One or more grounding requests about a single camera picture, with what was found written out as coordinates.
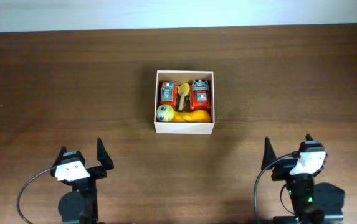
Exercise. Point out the yellow grey ball toy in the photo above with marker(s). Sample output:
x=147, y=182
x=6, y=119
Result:
x=165, y=113

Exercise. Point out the yellow wooden rattle drum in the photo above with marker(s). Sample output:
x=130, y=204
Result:
x=184, y=90

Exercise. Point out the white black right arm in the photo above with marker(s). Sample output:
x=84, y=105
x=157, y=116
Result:
x=311, y=202

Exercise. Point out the red fire truck grey top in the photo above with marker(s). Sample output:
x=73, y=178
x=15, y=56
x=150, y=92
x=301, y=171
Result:
x=200, y=95

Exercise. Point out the pink box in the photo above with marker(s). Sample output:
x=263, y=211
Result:
x=179, y=77

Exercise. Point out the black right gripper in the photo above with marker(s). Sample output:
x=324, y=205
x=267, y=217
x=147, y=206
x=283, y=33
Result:
x=283, y=165

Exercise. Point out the orange dinosaur toy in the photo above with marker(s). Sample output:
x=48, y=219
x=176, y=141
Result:
x=197, y=116

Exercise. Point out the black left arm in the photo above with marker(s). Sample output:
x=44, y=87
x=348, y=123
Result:
x=80, y=205

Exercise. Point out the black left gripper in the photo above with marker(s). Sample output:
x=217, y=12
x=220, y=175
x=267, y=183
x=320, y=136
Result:
x=105, y=160

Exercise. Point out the red fire truck with ladder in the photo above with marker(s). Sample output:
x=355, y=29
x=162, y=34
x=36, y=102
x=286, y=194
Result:
x=168, y=94

